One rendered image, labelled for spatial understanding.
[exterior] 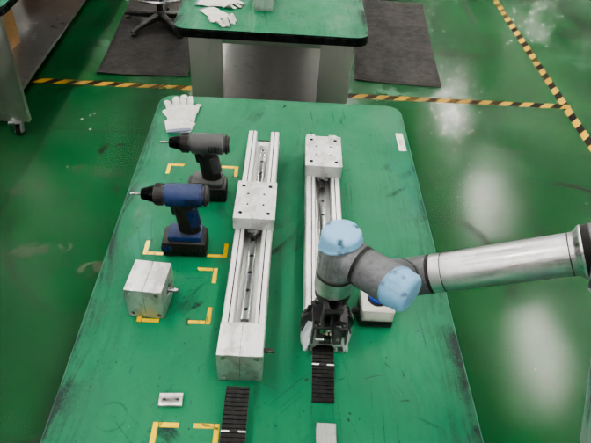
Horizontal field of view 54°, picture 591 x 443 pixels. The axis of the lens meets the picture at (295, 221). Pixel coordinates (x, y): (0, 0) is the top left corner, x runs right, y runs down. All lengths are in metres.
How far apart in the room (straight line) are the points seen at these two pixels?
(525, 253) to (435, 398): 0.46
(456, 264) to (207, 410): 0.61
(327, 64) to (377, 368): 1.90
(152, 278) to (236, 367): 0.31
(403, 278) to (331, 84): 2.13
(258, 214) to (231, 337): 0.38
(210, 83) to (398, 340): 1.96
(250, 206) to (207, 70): 1.56
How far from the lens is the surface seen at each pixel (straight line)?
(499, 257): 1.08
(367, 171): 1.94
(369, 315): 1.44
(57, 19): 4.51
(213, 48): 2.98
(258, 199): 1.59
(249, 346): 1.29
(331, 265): 1.04
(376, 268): 1.01
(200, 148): 1.67
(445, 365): 1.45
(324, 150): 1.79
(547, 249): 1.07
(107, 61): 4.32
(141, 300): 1.44
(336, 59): 2.98
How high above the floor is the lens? 1.92
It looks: 42 degrees down
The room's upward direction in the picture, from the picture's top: 4 degrees clockwise
